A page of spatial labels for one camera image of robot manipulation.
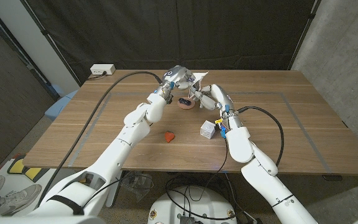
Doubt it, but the yellow black floor pad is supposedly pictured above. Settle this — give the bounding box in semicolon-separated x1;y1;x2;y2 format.
23;167;51;183
7;154;27;175

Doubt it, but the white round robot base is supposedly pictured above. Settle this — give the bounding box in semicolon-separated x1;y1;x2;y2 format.
147;185;238;224

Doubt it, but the pink round dish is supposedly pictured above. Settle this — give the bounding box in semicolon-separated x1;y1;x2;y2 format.
177;96;196;110

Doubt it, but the black finned electronics box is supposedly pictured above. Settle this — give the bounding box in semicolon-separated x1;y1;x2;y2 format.
179;215;199;224

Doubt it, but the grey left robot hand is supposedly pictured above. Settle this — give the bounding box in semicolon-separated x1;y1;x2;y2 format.
161;65;197;91

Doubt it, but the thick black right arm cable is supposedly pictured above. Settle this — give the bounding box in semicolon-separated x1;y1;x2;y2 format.
237;105;285;167

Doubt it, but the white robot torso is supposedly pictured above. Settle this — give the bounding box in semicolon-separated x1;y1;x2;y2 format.
0;213;358;224

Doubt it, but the black backdrop stand pole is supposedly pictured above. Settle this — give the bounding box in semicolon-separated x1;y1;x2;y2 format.
19;0;82;85
287;0;323;71

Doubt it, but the white cloth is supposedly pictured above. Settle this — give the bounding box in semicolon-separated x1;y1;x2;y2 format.
191;71;209;90

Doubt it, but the white power strip box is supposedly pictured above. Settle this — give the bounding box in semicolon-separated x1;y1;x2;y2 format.
89;63;116;76

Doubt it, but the black backdrop curtain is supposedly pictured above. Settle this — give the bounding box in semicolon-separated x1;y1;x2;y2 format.
20;0;320;83

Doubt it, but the clear plastic bag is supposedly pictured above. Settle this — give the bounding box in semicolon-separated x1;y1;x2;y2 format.
121;170;154;203

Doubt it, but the white cube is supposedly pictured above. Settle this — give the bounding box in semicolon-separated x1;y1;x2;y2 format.
200;120;217;140

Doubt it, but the light blue bin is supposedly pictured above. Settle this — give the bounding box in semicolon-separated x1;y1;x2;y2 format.
44;88;80;122

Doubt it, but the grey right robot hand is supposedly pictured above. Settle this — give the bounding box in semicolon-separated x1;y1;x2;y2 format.
188;83;234;113

